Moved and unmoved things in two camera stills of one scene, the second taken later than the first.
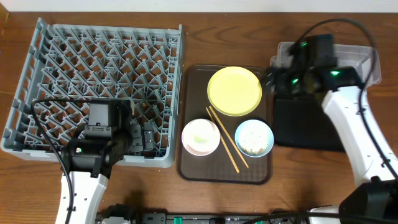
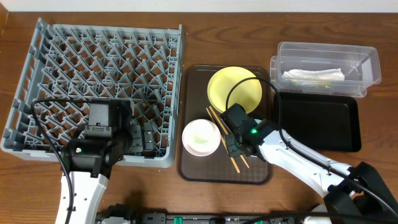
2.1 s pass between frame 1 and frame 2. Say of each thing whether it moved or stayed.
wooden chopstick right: stayed
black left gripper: stayed
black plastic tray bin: stayed
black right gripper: moved
